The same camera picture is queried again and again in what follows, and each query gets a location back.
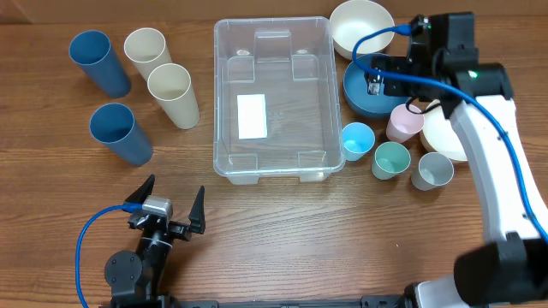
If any dark blue tall cup front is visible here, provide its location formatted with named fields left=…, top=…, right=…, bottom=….
left=89, top=103, right=153, bottom=166

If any clear plastic storage bin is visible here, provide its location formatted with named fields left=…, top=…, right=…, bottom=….
left=213, top=16, right=345, bottom=185

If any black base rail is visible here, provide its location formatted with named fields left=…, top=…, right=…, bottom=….
left=108, top=295, right=414, bottom=308

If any cream bowl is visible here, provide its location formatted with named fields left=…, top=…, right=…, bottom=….
left=420, top=107, right=468, bottom=163
left=330, top=0, right=395, bottom=60

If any dark blue tall cup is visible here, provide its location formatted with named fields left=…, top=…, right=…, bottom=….
left=89, top=103, right=153, bottom=166
left=68, top=30, right=131, bottom=98

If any cream tall cup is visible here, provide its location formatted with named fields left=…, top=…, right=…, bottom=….
left=123, top=27, right=172, bottom=80
left=147, top=63, right=200, bottom=129

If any dark blue tall cup rear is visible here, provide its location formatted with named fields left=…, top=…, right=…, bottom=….
left=68, top=30, right=131, bottom=98

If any cream tall cup rear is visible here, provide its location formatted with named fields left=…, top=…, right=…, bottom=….
left=123, top=27, right=172, bottom=80

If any pink small cup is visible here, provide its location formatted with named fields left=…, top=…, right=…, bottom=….
left=386, top=104, right=425, bottom=143

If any light blue small cup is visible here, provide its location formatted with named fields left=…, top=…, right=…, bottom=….
left=342, top=122, right=376, bottom=162

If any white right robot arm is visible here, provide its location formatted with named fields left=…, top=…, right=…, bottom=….
left=363, top=12, right=547, bottom=307

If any grey small cup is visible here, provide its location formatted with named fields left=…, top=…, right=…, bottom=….
left=411, top=152, right=455, bottom=191

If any cream tall cup front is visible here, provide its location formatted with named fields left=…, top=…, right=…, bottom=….
left=147, top=63, right=200, bottom=129

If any mint green small cup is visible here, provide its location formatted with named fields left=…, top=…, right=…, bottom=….
left=372, top=141, right=411, bottom=180

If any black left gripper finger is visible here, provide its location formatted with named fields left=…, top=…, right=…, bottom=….
left=124, top=174, right=155, bottom=204
left=188, top=186, right=206, bottom=234

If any dark blue bowl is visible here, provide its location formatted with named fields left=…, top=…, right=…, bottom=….
left=343, top=62, right=408, bottom=118

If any white label in bin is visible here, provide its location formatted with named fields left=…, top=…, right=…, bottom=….
left=237, top=94, right=267, bottom=139

